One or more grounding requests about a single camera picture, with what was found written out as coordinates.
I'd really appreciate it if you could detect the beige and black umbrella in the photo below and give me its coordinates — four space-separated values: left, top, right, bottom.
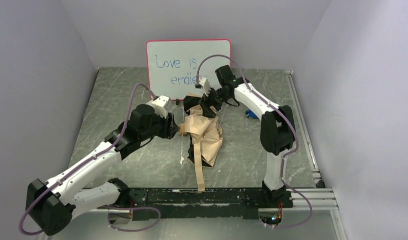
178 95 223 193

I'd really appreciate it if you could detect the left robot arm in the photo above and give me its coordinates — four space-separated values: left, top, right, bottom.
19 103 179 236

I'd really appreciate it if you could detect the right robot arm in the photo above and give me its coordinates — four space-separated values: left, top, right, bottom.
195 65 296 200

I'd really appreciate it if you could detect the blue and black stapler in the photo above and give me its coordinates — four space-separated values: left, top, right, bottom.
245 109 258 119

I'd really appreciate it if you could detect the red framed whiteboard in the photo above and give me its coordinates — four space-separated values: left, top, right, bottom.
146 38 231 100

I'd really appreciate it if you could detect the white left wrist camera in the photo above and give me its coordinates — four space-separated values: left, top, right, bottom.
146 95 172 119

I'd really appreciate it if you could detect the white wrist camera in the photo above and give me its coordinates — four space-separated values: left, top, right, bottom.
146 95 172 119
195 76 211 96

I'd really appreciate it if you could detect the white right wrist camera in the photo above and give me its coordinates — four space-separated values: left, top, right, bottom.
195 76 211 96

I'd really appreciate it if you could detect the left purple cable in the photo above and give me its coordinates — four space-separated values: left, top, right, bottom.
19 83 158 236

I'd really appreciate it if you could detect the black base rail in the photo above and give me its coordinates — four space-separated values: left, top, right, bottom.
112 187 293 221

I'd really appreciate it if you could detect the aluminium frame rail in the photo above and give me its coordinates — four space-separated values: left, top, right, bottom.
36 188 348 240

